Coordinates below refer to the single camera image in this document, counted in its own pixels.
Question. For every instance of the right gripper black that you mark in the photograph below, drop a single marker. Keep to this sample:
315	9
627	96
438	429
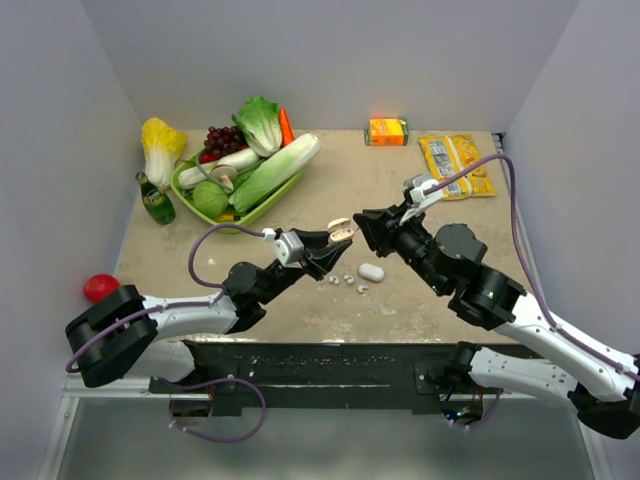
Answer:
382	226

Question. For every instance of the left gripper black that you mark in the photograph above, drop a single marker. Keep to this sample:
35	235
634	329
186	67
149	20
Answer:
318	257

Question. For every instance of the beige earbud charging case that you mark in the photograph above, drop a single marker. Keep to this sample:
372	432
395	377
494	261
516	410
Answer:
340	230

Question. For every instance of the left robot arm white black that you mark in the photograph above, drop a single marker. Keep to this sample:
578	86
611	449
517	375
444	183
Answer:
128	332

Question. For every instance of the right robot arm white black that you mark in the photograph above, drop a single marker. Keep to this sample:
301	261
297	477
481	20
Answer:
599	382

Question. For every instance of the white charging case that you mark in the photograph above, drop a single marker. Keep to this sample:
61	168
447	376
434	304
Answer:
371	272

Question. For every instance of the green plastic basket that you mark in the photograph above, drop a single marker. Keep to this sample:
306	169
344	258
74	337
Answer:
230	215

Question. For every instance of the long green napa cabbage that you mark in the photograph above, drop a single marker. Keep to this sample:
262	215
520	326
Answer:
275	171

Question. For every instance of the orange juice box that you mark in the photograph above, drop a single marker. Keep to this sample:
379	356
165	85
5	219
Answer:
386	132

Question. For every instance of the yellow snack packet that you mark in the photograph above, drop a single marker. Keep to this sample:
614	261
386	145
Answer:
446	156

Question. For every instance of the round green cabbage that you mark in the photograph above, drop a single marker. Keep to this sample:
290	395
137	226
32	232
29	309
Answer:
210	199

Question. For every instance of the orange carrot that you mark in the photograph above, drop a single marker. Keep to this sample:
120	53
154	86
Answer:
286	129

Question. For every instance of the beige mushroom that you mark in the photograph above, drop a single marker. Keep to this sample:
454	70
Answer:
224	176

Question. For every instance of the white radish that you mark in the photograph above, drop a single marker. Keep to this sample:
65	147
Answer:
241	160

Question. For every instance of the green lettuce head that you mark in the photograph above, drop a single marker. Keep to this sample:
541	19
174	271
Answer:
258	120

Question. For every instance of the red chili pepper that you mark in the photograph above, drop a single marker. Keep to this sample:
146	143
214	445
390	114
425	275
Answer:
208	157

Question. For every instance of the purple grapes bunch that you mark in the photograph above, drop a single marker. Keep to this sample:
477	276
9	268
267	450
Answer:
223	141

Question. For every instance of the green glass bottle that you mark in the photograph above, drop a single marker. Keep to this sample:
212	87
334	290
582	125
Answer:
156	203

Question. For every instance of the yellow napa cabbage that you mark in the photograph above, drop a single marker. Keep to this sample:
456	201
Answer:
162	146

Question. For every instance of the red tomato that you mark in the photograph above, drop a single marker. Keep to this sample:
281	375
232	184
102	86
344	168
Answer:
100	286

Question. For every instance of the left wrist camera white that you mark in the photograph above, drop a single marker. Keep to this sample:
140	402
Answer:
287	246

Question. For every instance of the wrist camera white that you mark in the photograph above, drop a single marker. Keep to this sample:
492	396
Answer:
420	193
287	246

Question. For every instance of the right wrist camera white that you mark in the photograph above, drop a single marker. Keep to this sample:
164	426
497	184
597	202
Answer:
420	193

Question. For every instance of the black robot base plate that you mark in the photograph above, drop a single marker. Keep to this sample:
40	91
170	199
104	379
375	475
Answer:
373	376

